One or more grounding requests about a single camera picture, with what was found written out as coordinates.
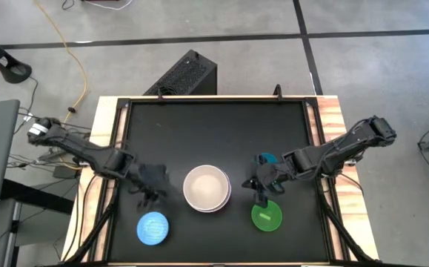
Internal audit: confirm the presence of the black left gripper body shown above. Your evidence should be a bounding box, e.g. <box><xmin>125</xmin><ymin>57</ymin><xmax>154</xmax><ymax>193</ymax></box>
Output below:
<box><xmin>128</xmin><ymin>162</ymin><xmax>170</xmax><ymax>198</ymax></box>

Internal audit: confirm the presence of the black computer tower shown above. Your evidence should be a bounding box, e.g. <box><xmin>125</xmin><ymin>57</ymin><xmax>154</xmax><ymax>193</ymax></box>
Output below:
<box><xmin>143</xmin><ymin>49</ymin><xmax>218</xmax><ymax>96</ymax></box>

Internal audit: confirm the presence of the black table mat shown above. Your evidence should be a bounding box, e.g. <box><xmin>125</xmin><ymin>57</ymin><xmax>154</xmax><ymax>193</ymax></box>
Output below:
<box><xmin>108</xmin><ymin>102</ymin><xmax>330</xmax><ymax>263</ymax></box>

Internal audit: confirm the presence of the light blue upturned bowl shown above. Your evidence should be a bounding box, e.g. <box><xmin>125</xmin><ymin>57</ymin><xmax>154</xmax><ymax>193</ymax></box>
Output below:
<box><xmin>136</xmin><ymin>211</ymin><xmax>170</xmax><ymax>246</ymax></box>

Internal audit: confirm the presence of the white cable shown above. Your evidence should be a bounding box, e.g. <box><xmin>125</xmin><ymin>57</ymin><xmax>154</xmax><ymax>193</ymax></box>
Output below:
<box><xmin>82</xmin><ymin>0</ymin><xmax>134</xmax><ymax>11</ymax></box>

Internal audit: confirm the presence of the beige bowl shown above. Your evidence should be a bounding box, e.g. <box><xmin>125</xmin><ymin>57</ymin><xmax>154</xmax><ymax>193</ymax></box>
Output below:
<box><xmin>182</xmin><ymin>165</ymin><xmax>230</xmax><ymax>212</ymax></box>

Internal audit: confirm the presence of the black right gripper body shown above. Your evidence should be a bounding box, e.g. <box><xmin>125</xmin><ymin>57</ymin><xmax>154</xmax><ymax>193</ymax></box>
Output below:
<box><xmin>250</xmin><ymin>154</ymin><xmax>286</xmax><ymax>194</ymax></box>

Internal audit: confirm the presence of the yellow cable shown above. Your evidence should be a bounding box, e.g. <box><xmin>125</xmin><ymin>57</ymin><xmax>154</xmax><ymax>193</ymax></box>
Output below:
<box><xmin>32</xmin><ymin>0</ymin><xmax>89</xmax><ymax>123</ymax></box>

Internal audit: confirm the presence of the green translucent bowl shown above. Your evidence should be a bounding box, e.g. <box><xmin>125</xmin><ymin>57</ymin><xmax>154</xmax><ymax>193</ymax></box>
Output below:
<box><xmin>250</xmin><ymin>199</ymin><xmax>284</xmax><ymax>233</ymax></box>

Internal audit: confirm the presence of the black floor stand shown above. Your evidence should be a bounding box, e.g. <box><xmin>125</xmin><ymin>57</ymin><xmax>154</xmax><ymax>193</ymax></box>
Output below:
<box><xmin>0</xmin><ymin>26</ymin><xmax>33</xmax><ymax>85</ymax></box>

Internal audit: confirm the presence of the teal translucent bowl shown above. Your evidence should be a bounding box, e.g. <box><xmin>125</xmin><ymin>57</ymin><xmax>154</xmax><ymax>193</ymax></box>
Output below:
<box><xmin>251</xmin><ymin>152</ymin><xmax>285</xmax><ymax>194</ymax></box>

